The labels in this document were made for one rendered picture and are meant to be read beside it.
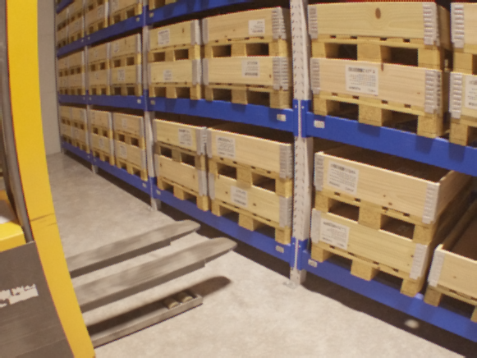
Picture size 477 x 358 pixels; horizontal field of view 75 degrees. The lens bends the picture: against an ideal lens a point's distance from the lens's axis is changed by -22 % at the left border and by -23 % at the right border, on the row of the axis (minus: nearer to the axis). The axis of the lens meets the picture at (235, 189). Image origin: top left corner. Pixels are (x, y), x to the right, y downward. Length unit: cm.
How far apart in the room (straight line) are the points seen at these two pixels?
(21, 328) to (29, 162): 80
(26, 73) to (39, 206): 59
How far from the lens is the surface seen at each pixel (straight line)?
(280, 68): 238
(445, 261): 203
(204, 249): 246
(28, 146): 166
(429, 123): 188
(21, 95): 163
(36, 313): 188
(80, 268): 242
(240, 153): 274
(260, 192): 268
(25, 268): 176
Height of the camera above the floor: 151
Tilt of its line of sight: 19 degrees down
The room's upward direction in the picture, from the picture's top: 2 degrees counter-clockwise
